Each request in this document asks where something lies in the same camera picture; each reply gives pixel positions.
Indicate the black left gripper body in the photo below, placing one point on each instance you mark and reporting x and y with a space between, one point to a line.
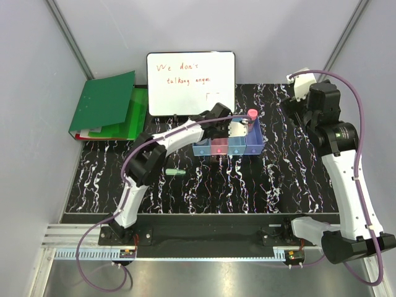
221 130

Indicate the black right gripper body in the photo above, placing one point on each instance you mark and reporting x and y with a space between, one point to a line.
291 106

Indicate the purple plastic bin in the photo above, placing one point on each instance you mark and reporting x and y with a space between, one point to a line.
254 140

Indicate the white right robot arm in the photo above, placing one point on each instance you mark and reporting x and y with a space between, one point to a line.
315 107

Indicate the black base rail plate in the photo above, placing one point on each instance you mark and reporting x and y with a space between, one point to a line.
207 236

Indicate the green highlighter pen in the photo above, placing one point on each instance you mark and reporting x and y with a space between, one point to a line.
174 172

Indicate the white dry-erase board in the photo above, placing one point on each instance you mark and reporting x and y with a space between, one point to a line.
188 83

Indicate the aluminium frame rail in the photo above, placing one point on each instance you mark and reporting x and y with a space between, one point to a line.
72 242

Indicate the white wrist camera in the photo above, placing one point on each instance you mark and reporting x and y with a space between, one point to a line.
238 128
301 84

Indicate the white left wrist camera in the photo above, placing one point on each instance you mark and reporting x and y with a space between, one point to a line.
238 128

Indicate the light blue bin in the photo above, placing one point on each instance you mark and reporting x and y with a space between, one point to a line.
200 151
236 145

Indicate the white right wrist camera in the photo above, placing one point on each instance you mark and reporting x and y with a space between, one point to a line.
301 84

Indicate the black marble pattern mat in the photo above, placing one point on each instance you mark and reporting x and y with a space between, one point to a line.
287 177

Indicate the clear jar of clips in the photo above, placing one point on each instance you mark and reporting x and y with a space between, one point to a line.
202 142

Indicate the green translucent file folder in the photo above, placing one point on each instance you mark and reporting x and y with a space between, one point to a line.
134 122

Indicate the pink plastic bin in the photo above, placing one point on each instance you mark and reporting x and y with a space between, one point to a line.
219 146

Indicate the green ring binder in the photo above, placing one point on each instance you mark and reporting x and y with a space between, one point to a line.
103 102

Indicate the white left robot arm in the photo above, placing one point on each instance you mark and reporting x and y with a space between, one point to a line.
147 157

